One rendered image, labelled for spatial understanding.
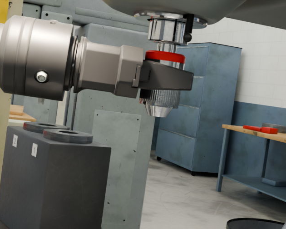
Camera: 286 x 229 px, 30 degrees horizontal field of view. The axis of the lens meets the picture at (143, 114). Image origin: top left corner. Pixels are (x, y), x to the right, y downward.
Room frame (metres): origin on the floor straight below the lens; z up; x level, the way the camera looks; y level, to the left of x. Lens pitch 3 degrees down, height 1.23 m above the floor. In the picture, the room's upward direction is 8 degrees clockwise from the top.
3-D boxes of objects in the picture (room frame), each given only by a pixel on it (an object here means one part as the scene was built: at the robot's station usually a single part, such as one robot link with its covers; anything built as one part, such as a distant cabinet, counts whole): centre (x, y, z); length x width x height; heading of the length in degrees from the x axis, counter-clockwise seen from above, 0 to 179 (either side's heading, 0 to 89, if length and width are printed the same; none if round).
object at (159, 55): (0.61, -0.02, 1.26); 0.05 x 0.05 x 0.01
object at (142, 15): (0.61, -0.02, 1.31); 0.09 x 0.09 x 0.01
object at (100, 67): (0.60, 0.07, 1.24); 0.13 x 0.12 x 0.10; 7
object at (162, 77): (0.58, -0.02, 1.24); 0.06 x 0.02 x 0.03; 97
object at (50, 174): (0.99, 0.16, 1.03); 0.22 x 0.12 x 0.20; 34
